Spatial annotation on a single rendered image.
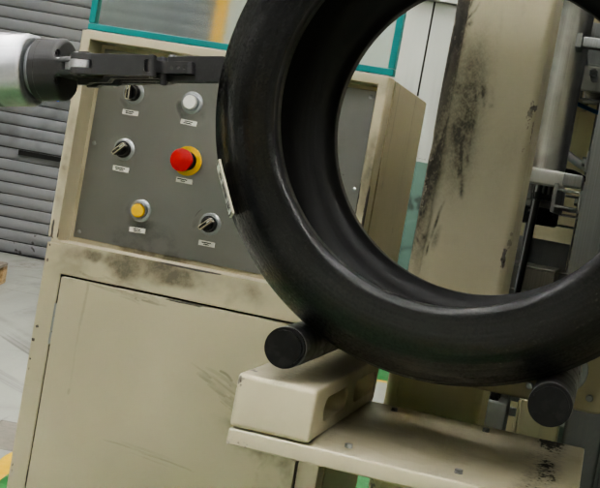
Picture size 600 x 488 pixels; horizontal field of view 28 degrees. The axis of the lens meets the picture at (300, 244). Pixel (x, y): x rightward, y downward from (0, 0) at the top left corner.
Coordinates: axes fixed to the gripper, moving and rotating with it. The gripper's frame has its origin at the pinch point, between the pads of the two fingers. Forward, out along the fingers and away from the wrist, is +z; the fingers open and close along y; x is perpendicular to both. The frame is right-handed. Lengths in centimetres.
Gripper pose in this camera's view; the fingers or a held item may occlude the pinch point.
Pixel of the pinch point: (197, 70)
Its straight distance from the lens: 143.4
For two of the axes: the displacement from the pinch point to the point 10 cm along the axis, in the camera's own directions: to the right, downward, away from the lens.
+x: -0.3, 10.0, 0.2
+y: 2.5, -0.1, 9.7
